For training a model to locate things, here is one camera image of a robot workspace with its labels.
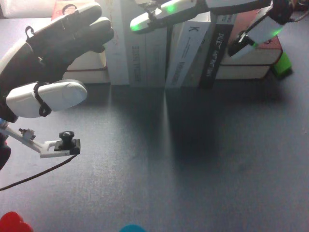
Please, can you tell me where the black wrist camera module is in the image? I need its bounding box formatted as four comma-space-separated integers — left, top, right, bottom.
54, 130, 82, 155

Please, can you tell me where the white book grey lettering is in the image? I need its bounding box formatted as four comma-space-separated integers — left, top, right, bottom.
128, 31, 147, 87

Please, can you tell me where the blue round toy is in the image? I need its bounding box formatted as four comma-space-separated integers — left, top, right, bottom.
119, 224, 147, 232

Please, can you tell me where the black spine book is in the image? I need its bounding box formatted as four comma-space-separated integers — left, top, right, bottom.
198, 13, 236, 89

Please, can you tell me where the green block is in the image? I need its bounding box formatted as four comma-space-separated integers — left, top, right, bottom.
271, 51, 294, 80

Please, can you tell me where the white backdrop sheet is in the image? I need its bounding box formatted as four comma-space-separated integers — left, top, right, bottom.
0, 0, 55, 19

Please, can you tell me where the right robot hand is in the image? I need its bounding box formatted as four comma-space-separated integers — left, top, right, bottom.
0, 2, 115, 121

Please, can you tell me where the red cover cream book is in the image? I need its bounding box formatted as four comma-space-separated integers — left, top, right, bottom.
61, 69, 111, 85

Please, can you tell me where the black camera cable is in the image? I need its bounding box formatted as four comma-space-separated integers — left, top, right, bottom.
0, 153, 79, 191

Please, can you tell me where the red toy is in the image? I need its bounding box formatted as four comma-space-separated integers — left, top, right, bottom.
0, 211, 34, 232

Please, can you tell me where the cartoon cover book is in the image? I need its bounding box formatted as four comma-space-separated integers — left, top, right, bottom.
51, 0, 108, 71

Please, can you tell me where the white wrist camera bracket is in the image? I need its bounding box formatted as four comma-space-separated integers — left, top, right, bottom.
0, 127, 73, 159

